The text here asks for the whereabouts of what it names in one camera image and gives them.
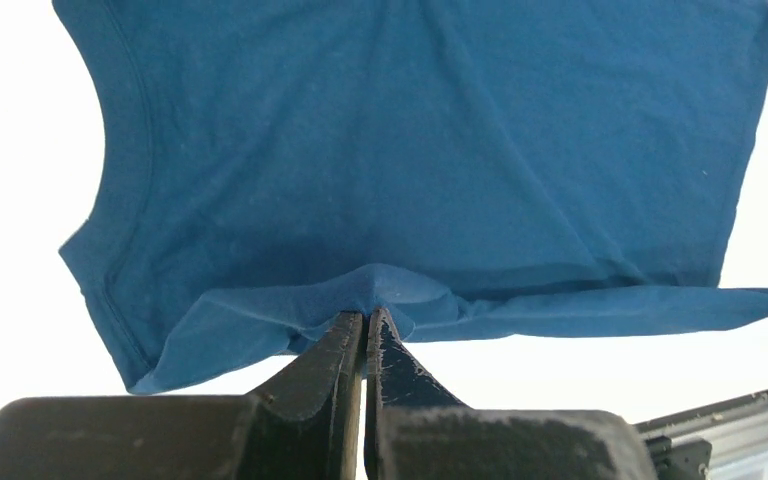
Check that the aluminium table frame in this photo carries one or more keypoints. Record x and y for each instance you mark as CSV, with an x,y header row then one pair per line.
x,y
725,440

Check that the navy blue t-shirt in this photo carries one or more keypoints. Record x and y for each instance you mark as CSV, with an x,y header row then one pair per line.
x,y
481,169

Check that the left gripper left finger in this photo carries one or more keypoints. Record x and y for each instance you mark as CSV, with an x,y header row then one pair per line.
x,y
303,422

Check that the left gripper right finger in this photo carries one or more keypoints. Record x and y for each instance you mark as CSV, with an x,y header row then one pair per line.
x,y
414,425

